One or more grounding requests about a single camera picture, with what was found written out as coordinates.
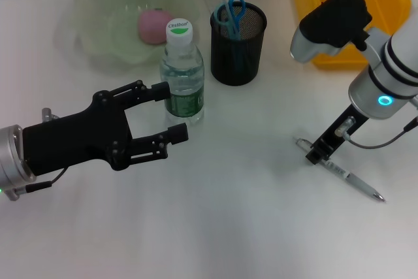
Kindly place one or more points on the clear green-label water bottle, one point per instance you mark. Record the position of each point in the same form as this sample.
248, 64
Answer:
183, 73

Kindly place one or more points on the clear grey ballpoint pen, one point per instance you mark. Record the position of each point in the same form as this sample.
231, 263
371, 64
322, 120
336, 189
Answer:
349, 177

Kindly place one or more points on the pink peach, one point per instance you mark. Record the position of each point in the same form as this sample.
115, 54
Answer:
150, 29

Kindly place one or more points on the green translucent fruit bowl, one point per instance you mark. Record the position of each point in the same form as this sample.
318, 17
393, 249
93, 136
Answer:
107, 40

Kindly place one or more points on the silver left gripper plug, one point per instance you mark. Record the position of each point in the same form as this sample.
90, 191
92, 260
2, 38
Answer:
49, 115

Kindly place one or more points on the black mesh pen holder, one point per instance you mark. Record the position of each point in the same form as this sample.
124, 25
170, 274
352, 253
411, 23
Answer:
251, 60

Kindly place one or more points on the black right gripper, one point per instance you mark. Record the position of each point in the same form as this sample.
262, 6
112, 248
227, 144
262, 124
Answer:
341, 128

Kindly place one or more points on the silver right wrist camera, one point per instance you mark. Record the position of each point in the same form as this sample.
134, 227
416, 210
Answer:
330, 27

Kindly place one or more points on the blue sheathed scissors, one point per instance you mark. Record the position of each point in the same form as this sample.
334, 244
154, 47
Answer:
236, 14

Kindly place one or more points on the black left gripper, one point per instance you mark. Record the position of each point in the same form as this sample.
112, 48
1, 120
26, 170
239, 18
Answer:
75, 141

